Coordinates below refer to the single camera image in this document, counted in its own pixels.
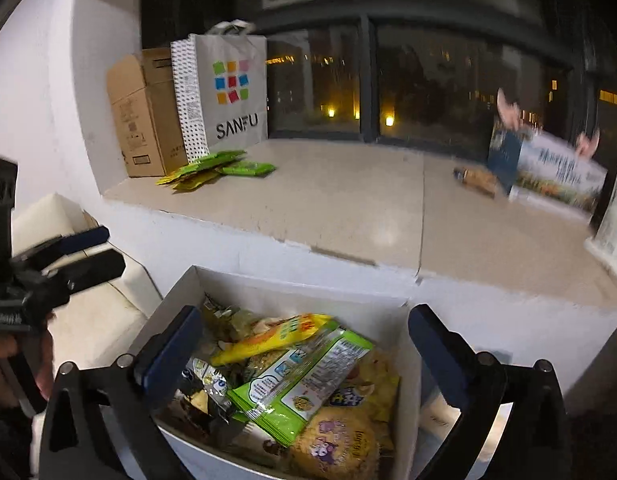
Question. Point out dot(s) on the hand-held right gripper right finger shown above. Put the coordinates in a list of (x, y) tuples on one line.
[(438, 355)]

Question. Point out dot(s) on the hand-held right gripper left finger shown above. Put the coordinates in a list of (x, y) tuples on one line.
[(168, 360)]

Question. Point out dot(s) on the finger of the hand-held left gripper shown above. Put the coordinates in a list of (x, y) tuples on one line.
[(78, 241), (96, 266)]

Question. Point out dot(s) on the silver foil snack packet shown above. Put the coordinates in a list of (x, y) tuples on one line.
[(211, 385)]

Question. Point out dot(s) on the white cardboard box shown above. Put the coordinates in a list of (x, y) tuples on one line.
[(308, 295)]

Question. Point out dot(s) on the person's left hand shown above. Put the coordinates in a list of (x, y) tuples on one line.
[(42, 355)]

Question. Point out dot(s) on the white sofa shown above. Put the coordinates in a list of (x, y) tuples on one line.
[(108, 305)]

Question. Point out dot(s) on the pale yellow chips bag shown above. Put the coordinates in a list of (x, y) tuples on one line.
[(373, 385)]

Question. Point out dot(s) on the dark snack packet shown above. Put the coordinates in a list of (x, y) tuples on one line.
[(228, 317)]

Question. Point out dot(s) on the yellow green sachet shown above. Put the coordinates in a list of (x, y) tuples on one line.
[(203, 165), (196, 182)]

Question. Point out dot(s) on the lime green snack packet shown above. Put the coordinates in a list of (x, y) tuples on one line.
[(298, 385)]

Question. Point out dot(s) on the brown cardboard box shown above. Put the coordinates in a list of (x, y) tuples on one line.
[(143, 120)]

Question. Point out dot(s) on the yellow biscuit bag purple cartoon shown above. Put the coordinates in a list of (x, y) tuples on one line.
[(333, 445)]

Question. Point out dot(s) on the brown flat packet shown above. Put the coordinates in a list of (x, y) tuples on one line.
[(481, 180)]

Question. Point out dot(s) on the stone windowsill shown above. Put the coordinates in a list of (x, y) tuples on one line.
[(338, 200)]

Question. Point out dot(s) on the grey paper shopping bag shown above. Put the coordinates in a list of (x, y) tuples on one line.
[(228, 95)]

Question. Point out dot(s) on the landscape printed box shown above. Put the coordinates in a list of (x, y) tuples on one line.
[(553, 175)]

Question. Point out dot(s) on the pink toy ear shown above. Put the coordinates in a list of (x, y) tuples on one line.
[(508, 107), (588, 144)]

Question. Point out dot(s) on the dark framed window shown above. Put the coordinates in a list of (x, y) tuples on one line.
[(438, 60)]

